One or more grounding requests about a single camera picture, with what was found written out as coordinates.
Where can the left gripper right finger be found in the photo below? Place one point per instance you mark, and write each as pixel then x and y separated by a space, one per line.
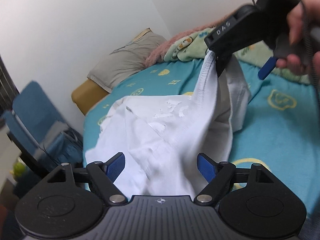
pixel 207 167

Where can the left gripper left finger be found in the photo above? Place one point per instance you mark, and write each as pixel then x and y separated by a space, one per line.
pixel 114 166

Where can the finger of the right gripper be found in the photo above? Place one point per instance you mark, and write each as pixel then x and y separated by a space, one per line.
pixel 221 62
pixel 267 68

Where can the white garment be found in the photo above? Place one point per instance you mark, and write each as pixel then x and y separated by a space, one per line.
pixel 161 136

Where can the person's right hand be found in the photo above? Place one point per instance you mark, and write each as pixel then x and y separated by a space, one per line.
pixel 307 11

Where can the green cartoon blanket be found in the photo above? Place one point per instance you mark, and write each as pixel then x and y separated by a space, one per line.
pixel 223 41

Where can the pink fluffy blanket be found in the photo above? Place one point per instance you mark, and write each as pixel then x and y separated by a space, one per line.
pixel 185 46

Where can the teal patterned bed sheet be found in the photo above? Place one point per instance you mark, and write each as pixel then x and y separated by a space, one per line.
pixel 280 128

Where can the mustard yellow cushion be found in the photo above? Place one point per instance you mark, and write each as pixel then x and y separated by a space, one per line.
pixel 87 95

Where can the grey pillow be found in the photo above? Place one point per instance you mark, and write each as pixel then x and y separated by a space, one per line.
pixel 125 61

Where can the dark barred window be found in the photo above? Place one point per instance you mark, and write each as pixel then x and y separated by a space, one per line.
pixel 8 90

